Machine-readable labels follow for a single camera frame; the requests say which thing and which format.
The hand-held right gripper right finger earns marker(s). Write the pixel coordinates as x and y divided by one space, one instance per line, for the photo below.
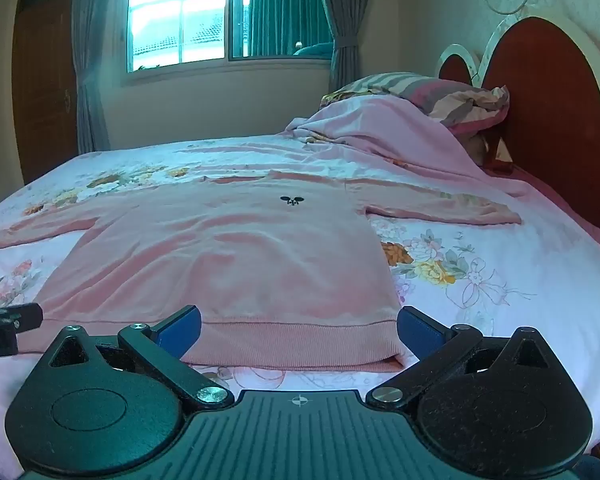
417 330

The pink blanket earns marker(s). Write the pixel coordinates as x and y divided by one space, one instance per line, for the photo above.
380 130

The red and white headboard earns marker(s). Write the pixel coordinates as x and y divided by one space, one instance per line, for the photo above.
545 110

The pink sweater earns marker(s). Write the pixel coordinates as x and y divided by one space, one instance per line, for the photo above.
230 250

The window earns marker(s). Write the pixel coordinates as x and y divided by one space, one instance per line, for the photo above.
180 10

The striped pillow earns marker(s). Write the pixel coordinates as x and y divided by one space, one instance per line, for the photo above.
430 92

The floral bed sheet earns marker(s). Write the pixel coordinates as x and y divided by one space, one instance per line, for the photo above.
480 310

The grey curtain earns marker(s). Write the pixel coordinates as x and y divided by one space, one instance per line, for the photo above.
342 20
92 85

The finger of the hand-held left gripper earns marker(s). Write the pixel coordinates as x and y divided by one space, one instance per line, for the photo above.
22 316

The wooden door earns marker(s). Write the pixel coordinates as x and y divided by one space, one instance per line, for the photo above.
45 85

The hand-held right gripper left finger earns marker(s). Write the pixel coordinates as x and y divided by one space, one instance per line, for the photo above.
180 330

